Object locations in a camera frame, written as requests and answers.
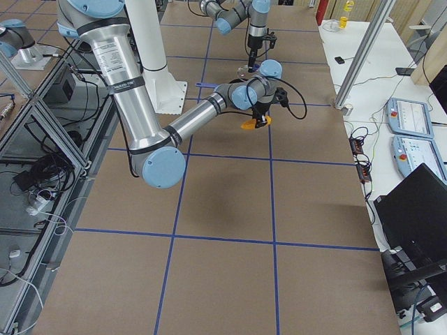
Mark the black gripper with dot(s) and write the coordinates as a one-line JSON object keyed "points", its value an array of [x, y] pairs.
{"points": [[252, 47], [260, 110]]}

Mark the yellow plastic corn cob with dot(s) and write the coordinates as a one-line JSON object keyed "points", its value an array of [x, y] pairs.
{"points": [[249, 125]]}

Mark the glass lid with blue knob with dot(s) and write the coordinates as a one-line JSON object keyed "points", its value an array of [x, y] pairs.
{"points": [[244, 72]]}

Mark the blue saucepan with handle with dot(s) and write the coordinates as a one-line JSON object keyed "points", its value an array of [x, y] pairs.
{"points": [[206, 85]]}

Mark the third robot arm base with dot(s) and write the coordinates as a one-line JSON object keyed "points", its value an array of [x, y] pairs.
{"points": [[20, 46]]}

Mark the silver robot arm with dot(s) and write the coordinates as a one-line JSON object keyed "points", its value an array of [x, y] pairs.
{"points": [[126, 40], [256, 11]]}

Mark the yellow bottle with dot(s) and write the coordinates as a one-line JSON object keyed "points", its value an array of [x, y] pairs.
{"points": [[343, 22]]}

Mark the brown table mat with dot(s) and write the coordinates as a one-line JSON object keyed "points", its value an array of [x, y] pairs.
{"points": [[268, 232]]}

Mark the black power strip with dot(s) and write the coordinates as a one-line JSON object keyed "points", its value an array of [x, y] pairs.
{"points": [[362, 161]]}

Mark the upper teach pendant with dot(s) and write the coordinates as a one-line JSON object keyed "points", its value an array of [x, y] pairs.
{"points": [[408, 117]]}

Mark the teach pendant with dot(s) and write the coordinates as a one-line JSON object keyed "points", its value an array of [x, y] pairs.
{"points": [[408, 117], [410, 152]]}

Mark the lower teach pendant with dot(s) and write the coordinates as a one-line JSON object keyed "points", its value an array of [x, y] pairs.
{"points": [[410, 152]]}

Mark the black laptop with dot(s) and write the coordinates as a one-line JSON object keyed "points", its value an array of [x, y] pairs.
{"points": [[414, 212]]}

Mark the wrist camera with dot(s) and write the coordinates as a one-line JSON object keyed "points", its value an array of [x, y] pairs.
{"points": [[281, 96], [270, 38]]}

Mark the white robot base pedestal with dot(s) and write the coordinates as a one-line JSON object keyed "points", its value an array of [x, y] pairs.
{"points": [[166, 93]]}

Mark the aluminium frame post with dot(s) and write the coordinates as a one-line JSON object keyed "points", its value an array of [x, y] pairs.
{"points": [[366, 44]]}

